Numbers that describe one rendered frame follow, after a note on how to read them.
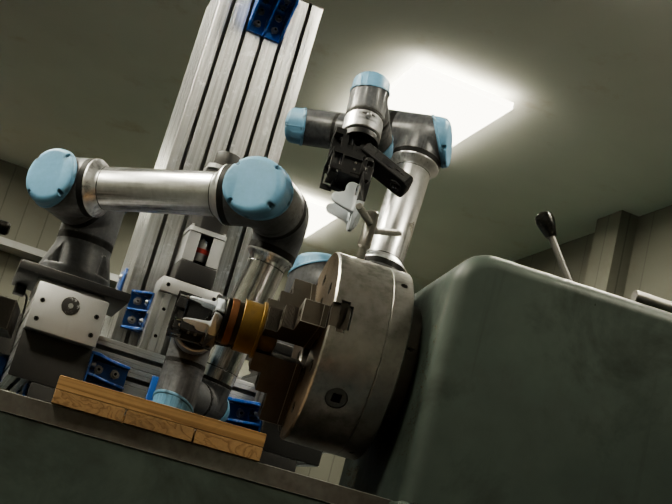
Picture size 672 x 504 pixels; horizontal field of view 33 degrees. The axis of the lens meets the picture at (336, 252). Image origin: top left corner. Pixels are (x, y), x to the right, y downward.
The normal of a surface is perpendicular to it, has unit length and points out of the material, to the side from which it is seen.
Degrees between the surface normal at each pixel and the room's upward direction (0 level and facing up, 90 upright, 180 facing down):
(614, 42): 180
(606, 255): 90
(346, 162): 70
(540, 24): 180
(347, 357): 101
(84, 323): 90
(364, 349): 94
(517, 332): 90
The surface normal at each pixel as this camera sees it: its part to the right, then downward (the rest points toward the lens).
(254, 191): -0.13, -0.32
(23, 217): 0.33, -0.18
